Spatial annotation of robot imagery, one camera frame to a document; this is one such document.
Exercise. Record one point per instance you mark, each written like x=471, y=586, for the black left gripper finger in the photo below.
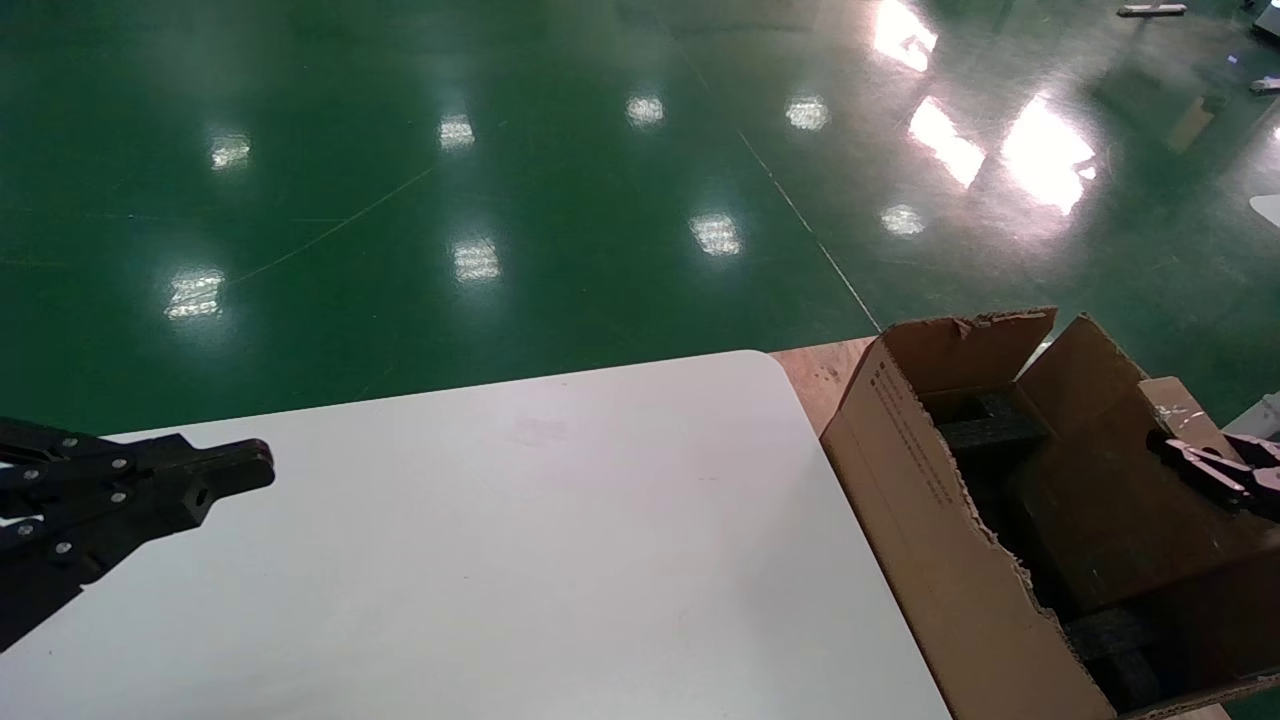
x=120, y=525
x=100, y=465

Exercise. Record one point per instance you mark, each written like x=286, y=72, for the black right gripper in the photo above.
x=1270, y=490

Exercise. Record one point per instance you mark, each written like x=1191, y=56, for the thin cardboard box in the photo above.
x=1100, y=520

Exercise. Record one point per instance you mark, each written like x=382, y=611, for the big open cardboard box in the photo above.
x=930, y=560

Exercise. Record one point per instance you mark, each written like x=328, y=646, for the black foam block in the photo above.
x=1125, y=655
x=990, y=430

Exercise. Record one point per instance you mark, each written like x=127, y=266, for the white round disc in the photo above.
x=1268, y=210

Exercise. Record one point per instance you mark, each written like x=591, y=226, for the small grey floor object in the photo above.
x=1265, y=85

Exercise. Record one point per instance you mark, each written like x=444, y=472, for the wooden base board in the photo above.
x=815, y=385

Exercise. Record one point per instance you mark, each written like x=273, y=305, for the white machine part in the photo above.
x=1268, y=18

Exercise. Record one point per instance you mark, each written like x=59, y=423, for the grey flat bar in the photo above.
x=1150, y=10

